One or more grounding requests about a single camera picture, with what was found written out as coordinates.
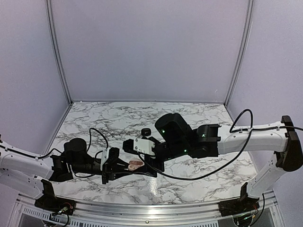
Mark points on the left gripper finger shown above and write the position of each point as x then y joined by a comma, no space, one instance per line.
122,164
119,175

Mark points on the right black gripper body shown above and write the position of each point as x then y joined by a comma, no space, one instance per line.
153,165

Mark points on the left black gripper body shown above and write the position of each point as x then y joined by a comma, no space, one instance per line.
106,172

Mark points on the pink earbud charging case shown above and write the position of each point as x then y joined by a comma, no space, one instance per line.
135,164

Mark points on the black earbud charging case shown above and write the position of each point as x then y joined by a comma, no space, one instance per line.
146,132

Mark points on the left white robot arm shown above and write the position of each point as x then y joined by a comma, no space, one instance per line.
33,174

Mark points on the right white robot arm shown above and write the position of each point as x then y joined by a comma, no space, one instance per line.
212,140

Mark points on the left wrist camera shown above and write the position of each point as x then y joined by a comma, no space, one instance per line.
109,153

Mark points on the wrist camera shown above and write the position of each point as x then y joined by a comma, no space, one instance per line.
109,153
141,146

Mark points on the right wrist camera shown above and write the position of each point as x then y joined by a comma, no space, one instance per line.
141,146

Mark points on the front aluminium rail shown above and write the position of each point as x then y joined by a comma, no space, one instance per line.
100,214

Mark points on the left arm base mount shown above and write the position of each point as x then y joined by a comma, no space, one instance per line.
48,201

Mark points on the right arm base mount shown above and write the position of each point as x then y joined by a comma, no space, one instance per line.
239,205

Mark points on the right aluminium frame post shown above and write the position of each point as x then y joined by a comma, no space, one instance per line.
241,52

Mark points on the aluminium frame post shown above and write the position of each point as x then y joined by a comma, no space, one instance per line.
241,52
56,51

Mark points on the left aluminium frame post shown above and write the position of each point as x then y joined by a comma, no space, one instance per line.
56,51

